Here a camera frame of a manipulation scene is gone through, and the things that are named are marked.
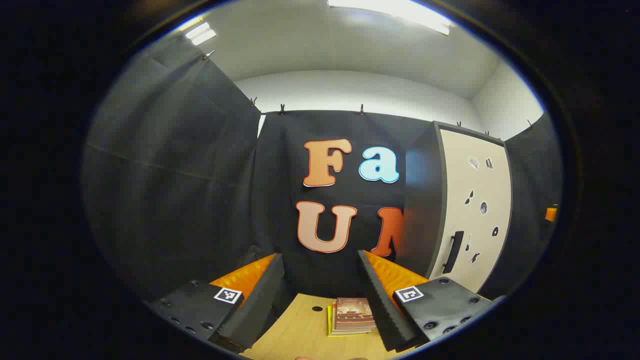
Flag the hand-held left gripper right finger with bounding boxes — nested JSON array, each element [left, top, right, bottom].
[[356, 249, 493, 353]]

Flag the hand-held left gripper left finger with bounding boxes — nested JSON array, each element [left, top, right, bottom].
[[145, 252, 286, 353]]

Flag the beige cabinet door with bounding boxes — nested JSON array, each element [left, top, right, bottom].
[[429, 122, 514, 295]]

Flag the grey cabinet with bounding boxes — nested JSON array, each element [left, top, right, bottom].
[[395, 120, 514, 296]]

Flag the white book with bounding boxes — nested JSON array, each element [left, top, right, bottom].
[[331, 302, 375, 336]]

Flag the black backdrop cloth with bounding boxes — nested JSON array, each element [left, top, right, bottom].
[[82, 37, 563, 311]]

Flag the row of black cloth clips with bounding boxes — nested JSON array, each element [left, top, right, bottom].
[[202, 49, 535, 136]]

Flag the long ceiling light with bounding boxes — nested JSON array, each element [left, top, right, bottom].
[[327, 0, 453, 36]]

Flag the small ceiling light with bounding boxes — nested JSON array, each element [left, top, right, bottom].
[[185, 21, 217, 47]]

